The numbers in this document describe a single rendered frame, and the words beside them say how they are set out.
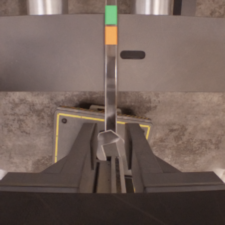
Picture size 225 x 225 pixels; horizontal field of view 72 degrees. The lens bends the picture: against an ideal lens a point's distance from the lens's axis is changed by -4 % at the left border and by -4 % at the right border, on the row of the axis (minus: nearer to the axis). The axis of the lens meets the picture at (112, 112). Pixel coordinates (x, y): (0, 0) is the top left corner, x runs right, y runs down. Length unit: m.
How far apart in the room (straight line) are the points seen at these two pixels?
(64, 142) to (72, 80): 1.03
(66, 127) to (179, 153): 1.11
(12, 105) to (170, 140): 1.49
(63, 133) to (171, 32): 1.06
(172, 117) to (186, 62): 1.34
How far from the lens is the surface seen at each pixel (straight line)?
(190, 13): 0.67
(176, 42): 0.22
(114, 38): 0.20
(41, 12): 0.51
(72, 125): 1.15
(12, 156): 1.88
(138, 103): 1.42
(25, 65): 0.23
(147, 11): 0.49
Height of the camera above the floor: 1.37
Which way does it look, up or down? 74 degrees down
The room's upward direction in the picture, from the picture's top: 178 degrees clockwise
